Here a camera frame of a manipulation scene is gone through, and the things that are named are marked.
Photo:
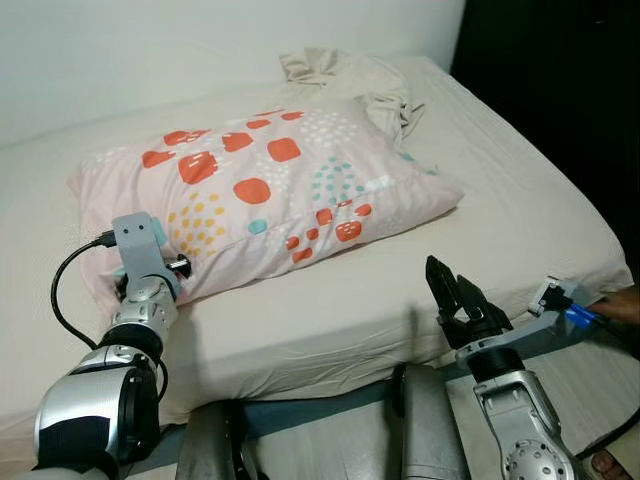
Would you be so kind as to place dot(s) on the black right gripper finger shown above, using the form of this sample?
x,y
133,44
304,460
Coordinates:
x,y
478,300
442,285

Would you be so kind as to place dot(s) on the pink patterned pillow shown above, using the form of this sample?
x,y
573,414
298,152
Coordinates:
x,y
300,200

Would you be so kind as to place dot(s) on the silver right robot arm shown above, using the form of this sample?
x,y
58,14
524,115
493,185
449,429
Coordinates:
x,y
520,430

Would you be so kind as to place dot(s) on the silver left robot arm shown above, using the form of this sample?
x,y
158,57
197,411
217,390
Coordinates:
x,y
100,400

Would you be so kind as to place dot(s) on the white sheeted mattress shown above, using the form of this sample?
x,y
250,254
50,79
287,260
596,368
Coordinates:
x,y
480,200

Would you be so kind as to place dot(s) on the grey right robot leg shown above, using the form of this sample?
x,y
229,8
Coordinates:
x,y
430,430

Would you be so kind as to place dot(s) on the grey robot leg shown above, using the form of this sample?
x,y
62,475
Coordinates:
x,y
430,430
215,445

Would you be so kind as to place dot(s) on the person bare foot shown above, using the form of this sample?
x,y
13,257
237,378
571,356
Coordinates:
x,y
620,303

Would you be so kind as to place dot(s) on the blue grey bed base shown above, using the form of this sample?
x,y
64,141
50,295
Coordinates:
x,y
320,412

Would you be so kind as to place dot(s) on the grey left robot leg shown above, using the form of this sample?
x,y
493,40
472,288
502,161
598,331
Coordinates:
x,y
215,445

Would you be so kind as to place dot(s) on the black wardrobe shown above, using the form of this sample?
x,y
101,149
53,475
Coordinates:
x,y
560,100

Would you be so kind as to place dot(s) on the crumpled beige cloth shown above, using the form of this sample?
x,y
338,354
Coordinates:
x,y
350,75

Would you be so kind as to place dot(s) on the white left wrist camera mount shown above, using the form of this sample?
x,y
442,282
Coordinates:
x,y
138,240

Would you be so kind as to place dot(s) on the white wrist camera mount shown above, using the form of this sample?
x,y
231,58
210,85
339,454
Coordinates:
x,y
550,300
138,240

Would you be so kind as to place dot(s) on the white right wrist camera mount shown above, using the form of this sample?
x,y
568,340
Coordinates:
x,y
550,300

